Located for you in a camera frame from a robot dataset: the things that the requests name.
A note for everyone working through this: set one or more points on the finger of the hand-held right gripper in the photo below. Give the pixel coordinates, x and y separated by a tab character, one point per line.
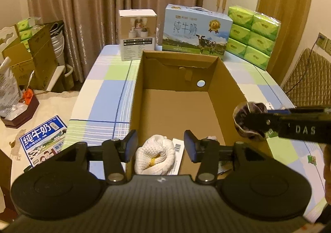
284	111
261	123

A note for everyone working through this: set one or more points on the wrapped green tissue bundle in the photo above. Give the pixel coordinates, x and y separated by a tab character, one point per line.
252	33

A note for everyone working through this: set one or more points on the quilted cushion chair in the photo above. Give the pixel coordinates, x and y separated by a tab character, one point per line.
307	75

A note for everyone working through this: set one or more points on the brown shiny curtain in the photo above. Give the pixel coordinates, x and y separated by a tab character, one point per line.
103	2

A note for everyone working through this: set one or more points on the dark brown wooden furniture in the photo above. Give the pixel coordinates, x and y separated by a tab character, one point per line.
5	183

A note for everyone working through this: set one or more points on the brown cardboard box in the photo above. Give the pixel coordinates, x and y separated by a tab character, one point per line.
170	108

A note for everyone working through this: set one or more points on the white carved chair back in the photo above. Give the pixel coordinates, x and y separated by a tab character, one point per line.
9	36

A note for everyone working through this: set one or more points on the wall socket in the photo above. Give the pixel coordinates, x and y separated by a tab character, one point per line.
325	43

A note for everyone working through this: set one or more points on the metal rod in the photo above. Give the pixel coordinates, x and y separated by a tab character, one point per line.
30	80

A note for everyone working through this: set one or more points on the small green tissue stack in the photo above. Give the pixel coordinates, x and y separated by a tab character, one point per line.
25	27

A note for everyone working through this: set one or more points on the person's right hand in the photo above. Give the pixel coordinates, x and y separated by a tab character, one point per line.
327	171

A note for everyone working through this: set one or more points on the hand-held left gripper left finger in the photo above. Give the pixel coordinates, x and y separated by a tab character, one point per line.
132	145

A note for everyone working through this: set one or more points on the dark red wooden box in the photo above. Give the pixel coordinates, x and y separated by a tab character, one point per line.
23	116

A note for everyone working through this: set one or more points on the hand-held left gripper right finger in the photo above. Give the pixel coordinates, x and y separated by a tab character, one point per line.
190	147

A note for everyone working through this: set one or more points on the orange toy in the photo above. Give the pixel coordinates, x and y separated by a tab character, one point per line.
28	95

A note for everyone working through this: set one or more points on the small paper sticker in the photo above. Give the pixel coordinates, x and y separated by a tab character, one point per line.
312	159

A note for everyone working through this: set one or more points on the flat blue milk box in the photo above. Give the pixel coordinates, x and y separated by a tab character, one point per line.
41	137

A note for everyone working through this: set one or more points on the white knitted cloth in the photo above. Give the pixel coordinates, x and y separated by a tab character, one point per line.
152	151

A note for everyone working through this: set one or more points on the white product box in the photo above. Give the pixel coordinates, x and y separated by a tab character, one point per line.
137	33

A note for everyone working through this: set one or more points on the golden curtain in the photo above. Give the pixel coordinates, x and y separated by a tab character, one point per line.
284	2

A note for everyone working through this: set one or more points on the large brown storage carton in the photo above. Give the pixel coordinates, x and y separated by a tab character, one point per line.
38	59

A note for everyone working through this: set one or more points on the stack of white buckets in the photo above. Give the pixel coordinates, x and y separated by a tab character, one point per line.
58	46

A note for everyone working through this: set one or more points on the blue milk carton case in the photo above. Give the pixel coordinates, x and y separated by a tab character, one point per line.
191	28

